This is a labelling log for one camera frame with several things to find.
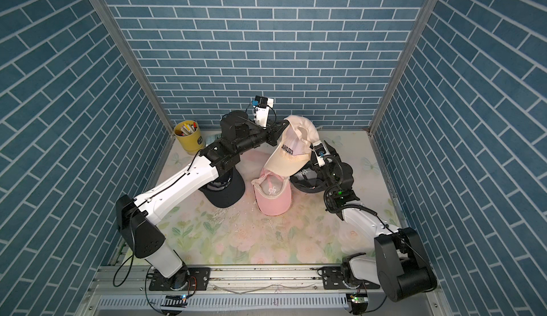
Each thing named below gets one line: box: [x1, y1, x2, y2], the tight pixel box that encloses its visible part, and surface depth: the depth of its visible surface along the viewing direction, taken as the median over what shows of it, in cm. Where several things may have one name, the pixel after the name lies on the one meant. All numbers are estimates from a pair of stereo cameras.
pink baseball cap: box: [250, 167, 293, 217], surface depth 94 cm
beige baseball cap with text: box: [263, 115, 320, 177], surface depth 82 cm
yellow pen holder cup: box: [173, 119, 206, 156], surface depth 107 cm
